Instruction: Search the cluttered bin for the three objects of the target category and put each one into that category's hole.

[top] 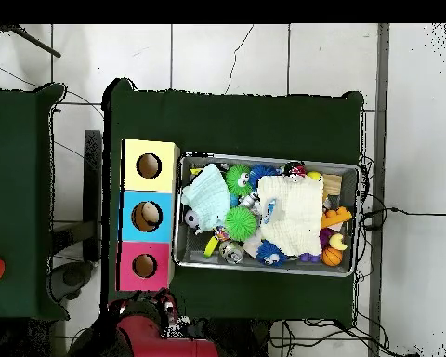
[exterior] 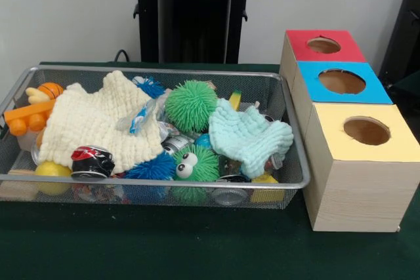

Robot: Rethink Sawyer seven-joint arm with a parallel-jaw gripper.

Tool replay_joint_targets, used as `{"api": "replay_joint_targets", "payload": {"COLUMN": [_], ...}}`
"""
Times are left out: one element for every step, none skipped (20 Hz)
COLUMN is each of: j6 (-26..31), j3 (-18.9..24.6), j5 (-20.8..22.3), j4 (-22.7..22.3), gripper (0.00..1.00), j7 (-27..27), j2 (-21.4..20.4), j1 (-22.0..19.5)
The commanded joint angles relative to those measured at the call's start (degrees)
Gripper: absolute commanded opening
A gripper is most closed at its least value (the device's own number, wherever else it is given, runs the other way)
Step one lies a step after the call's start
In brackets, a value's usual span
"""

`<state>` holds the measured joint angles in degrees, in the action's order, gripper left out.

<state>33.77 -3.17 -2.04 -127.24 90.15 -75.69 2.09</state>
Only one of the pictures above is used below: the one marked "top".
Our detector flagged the wooden box with three holes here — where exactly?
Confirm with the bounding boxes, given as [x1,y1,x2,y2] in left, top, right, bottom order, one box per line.
[115,139,180,292]

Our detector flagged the small soccer ball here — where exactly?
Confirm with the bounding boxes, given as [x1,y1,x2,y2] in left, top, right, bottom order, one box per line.
[184,209,201,229]

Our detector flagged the mint green waffle cloth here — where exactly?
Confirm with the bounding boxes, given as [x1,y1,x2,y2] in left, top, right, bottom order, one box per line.
[180,163,232,234]

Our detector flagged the dark thin rod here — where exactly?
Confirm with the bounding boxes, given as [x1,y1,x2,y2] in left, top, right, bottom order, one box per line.
[0,23,62,59]

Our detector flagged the crushed black red can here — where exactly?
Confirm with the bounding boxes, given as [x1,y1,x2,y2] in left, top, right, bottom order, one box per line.
[283,161,308,183]

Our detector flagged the green spiky ball with eyes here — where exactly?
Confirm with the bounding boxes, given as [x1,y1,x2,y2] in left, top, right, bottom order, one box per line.
[224,164,254,197]

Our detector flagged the dark green table cloth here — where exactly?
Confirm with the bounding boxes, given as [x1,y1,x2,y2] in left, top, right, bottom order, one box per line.
[0,82,70,322]
[100,77,364,324]

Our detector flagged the shallow clear mesh bin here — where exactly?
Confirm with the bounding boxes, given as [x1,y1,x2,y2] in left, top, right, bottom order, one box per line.
[172,152,361,278]

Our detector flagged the cream waffle cloth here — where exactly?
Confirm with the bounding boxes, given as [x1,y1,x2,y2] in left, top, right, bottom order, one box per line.
[256,174,325,257]

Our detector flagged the black power cable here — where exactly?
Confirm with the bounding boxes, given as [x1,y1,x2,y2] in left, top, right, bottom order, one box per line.
[360,206,446,231]

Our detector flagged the blue spiky rubber ball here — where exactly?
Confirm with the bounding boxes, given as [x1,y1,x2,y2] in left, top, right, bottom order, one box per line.
[248,164,280,187]

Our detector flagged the green spiky rubber ball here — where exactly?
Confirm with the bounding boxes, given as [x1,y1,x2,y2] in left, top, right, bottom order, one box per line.
[223,205,259,242]

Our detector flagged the orange plastic toy block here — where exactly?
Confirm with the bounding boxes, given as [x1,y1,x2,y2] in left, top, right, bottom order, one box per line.
[321,205,353,230]

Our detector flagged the black upright panel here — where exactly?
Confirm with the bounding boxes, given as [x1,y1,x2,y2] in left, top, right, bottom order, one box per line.
[83,129,103,263]

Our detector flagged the small orange basketball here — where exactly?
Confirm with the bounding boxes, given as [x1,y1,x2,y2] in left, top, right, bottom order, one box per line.
[321,246,344,268]

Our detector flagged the blue spiky ball with eyes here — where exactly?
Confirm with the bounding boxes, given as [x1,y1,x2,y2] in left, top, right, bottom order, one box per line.
[255,239,288,268]

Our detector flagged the grey rounded object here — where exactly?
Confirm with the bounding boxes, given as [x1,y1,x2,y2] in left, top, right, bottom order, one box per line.
[49,259,95,302]

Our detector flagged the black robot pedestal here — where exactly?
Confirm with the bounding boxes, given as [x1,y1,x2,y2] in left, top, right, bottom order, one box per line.
[218,317,272,357]

